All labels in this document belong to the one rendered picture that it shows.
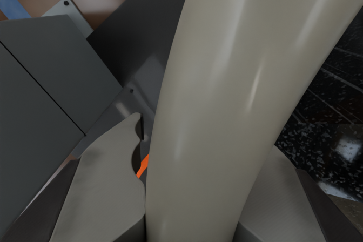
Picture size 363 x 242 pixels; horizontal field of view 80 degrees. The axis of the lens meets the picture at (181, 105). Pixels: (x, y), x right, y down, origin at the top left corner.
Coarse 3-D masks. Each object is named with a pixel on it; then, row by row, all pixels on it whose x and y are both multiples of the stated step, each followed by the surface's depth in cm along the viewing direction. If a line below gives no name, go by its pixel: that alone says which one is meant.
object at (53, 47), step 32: (64, 0) 91; (0, 32) 59; (32, 32) 70; (64, 32) 85; (0, 64) 55; (32, 64) 64; (64, 64) 76; (96, 64) 95; (0, 96) 51; (32, 96) 59; (64, 96) 69; (96, 96) 84; (0, 128) 48; (32, 128) 54; (64, 128) 63; (0, 160) 45; (32, 160) 51; (64, 160) 59; (0, 192) 42; (32, 192) 47; (0, 224) 40
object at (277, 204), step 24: (264, 168) 9; (288, 168) 9; (264, 192) 8; (288, 192) 8; (240, 216) 7; (264, 216) 7; (288, 216) 7; (312, 216) 7; (240, 240) 7; (264, 240) 6; (288, 240) 6; (312, 240) 6
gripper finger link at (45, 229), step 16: (64, 176) 8; (48, 192) 7; (64, 192) 7; (32, 208) 7; (48, 208) 7; (16, 224) 6; (32, 224) 6; (48, 224) 6; (0, 240) 6; (16, 240) 6; (32, 240) 6; (48, 240) 6
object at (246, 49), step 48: (192, 0) 4; (240, 0) 3; (288, 0) 3; (336, 0) 3; (192, 48) 4; (240, 48) 3; (288, 48) 3; (192, 96) 4; (240, 96) 4; (288, 96) 4; (192, 144) 4; (240, 144) 4; (192, 192) 5; (240, 192) 5; (192, 240) 6
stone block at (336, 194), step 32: (352, 32) 54; (352, 64) 45; (320, 96) 43; (352, 96) 38; (288, 128) 42; (320, 128) 38; (352, 128) 34; (320, 160) 37; (352, 160) 34; (352, 192) 34
